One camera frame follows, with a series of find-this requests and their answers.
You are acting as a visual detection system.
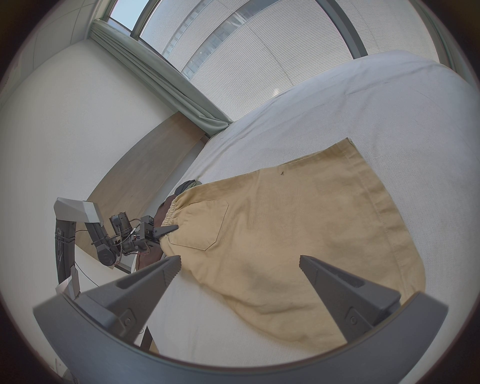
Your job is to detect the grey-green curtain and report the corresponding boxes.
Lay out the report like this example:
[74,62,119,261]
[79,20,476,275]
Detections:
[90,20,233,136]

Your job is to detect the window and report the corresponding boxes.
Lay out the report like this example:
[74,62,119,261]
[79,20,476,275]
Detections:
[109,0,456,124]

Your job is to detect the bed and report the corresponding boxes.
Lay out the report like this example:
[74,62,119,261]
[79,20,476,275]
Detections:
[86,49,480,366]

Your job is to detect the tan shorts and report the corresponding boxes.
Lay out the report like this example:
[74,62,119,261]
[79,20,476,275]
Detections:
[159,137,427,355]

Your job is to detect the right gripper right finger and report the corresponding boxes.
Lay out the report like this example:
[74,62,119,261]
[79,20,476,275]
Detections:
[299,255,402,344]

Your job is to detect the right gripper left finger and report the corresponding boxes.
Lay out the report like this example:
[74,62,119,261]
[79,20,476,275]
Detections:
[77,255,182,346]

